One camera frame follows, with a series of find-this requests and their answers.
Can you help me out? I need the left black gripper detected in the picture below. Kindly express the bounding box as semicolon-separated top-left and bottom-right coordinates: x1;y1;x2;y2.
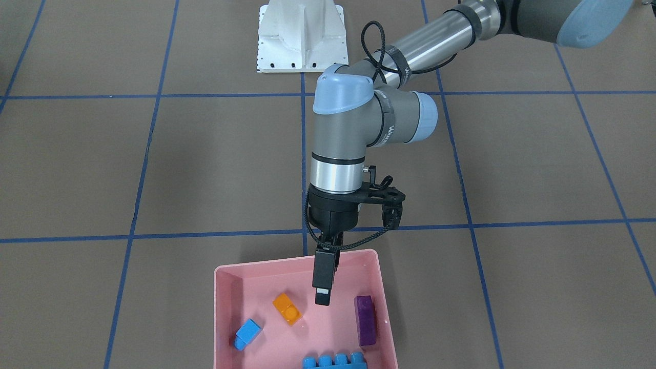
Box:
305;166;406;306

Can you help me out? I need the purple toy block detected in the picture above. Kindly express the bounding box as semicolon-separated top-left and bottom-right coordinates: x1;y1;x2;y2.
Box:
354;296;377;346

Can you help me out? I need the orange toy block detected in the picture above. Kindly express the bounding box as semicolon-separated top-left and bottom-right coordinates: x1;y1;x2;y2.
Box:
272;293;302;325

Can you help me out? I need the small blue toy block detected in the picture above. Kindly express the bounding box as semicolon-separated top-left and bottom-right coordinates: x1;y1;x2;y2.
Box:
233;319;263;351

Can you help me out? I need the long blue toy block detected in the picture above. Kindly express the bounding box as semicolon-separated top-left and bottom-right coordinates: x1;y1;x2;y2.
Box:
301;351;368;368

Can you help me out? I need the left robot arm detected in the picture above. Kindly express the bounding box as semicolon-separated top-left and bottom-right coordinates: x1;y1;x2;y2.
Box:
303;1;632;306

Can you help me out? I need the pink plastic box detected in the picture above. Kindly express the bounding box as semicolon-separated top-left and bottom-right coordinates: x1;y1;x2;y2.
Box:
214;249;399;368

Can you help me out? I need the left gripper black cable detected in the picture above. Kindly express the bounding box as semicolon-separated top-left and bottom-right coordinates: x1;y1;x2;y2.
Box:
303;20;459;253

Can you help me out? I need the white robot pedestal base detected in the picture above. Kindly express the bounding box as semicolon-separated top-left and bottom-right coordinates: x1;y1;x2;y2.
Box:
256;1;349;73

